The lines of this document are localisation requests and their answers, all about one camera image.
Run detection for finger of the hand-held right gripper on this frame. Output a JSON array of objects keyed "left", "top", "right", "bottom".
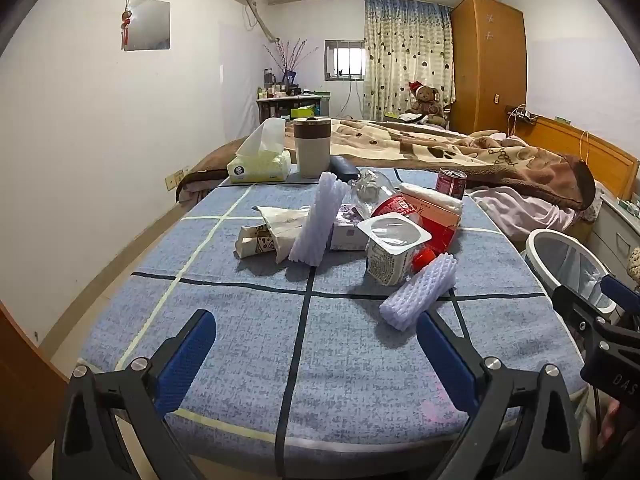
[
  {"left": 552, "top": 285, "right": 621, "bottom": 341},
  {"left": 601, "top": 276, "right": 640, "bottom": 313}
]

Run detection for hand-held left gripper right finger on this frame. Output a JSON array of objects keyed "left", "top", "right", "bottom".
[{"left": 415, "top": 310, "right": 586, "bottom": 480}]

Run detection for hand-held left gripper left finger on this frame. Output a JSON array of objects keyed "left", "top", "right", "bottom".
[{"left": 52, "top": 308, "right": 218, "bottom": 480}]

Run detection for white round trash bin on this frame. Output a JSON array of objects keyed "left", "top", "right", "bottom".
[{"left": 525, "top": 228, "right": 618, "bottom": 321}]

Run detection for white foam net sleeve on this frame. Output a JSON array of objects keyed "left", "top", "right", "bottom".
[
  {"left": 288, "top": 171, "right": 349, "bottom": 267},
  {"left": 379, "top": 253, "right": 458, "bottom": 331}
]

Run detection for white yogurt cup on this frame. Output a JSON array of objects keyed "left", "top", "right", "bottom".
[{"left": 357, "top": 211, "right": 433, "bottom": 287}]

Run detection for pink drink carton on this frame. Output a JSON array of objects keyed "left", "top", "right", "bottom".
[{"left": 415, "top": 197, "right": 463, "bottom": 256}]

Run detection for white paper bag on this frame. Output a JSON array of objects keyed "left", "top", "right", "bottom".
[{"left": 235, "top": 205, "right": 313, "bottom": 264}]

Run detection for purple drink carton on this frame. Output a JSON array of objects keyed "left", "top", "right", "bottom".
[{"left": 327, "top": 203, "right": 373, "bottom": 252}]

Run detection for red drink can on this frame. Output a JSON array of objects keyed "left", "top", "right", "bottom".
[{"left": 436, "top": 168, "right": 468, "bottom": 202}]

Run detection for clear plastic bottle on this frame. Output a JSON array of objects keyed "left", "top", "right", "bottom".
[{"left": 348, "top": 169, "right": 437, "bottom": 273}]

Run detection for person's right hand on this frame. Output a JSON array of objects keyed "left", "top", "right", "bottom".
[{"left": 597, "top": 402, "right": 621, "bottom": 448}]

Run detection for grey nightstand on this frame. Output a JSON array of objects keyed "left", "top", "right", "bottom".
[{"left": 582, "top": 195, "right": 640, "bottom": 281}]

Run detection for blue plaid tablecloth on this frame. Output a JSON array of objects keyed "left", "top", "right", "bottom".
[{"left": 80, "top": 165, "right": 588, "bottom": 466}]

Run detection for pink bed sheet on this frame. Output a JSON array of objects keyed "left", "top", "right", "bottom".
[{"left": 467, "top": 185, "right": 593, "bottom": 251}]

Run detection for wooden bed headboard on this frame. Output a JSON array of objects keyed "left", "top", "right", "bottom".
[{"left": 515, "top": 115, "right": 640, "bottom": 201}]

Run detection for brown wooden panel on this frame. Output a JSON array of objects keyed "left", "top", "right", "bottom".
[{"left": 0, "top": 305, "right": 68, "bottom": 396}]

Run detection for brown paw print blanket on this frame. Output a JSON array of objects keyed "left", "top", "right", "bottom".
[{"left": 176, "top": 117, "right": 597, "bottom": 211}]

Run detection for yellow tissue box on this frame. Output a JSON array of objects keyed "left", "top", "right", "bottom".
[{"left": 226, "top": 117, "right": 292, "bottom": 184}]

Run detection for dark blue glasses case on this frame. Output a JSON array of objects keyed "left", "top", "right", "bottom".
[{"left": 330, "top": 155, "right": 358, "bottom": 181}]

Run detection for beige cup with brown band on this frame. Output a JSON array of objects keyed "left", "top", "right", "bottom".
[{"left": 293, "top": 116, "right": 332, "bottom": 179}]

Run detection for wooden wardrobe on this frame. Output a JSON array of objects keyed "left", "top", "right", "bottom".
[{"left": 450, "top": 0, "right": 527, "bottom": 135}]

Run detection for brown teddy bear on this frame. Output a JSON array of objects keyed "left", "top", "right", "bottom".
[{"left": 404, "top": 81, "right": 447, "bottom": 127}]

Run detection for cluttered side shelf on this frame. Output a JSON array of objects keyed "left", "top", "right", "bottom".
[{"left": 256, "top": 92, "right": 332, "bottom": 123}]

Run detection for row of toiletry bottles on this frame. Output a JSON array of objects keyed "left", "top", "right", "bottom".
[{"left": 257, "top": 67, "right": 301, "bottom": 100}]

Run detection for heart print curtain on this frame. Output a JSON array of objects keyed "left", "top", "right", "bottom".
[{"left": 362, "top": 0, "right": 456, "bottom": 121}]

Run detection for small barred window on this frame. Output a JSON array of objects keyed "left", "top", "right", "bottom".
[{"left": 324, "top": 39, "right": 364, "bottom": 81}]

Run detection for dried flower branches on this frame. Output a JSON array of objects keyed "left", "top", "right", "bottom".
[{"left": 263, "top": 37, "right": 319, "bottom": 72}]

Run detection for red knot ornament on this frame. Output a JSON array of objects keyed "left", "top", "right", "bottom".
[{"left": 120, "top": 0, "right": 133, "bottom": 51}]

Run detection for wrapped air conditioner pipe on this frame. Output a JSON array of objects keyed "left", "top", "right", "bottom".
[{"left": 240, "top": 0, "right": 280, "bottom": 43}]

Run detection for wall socket plate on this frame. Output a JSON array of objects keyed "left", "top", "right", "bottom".
[{"left": 165, "top": 167, "right": 190, "bottom": 192}]

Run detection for square wall mirror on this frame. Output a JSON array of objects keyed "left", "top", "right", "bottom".
[{"left": 123, "top": 0, "right": 171, "bottom": 52}]

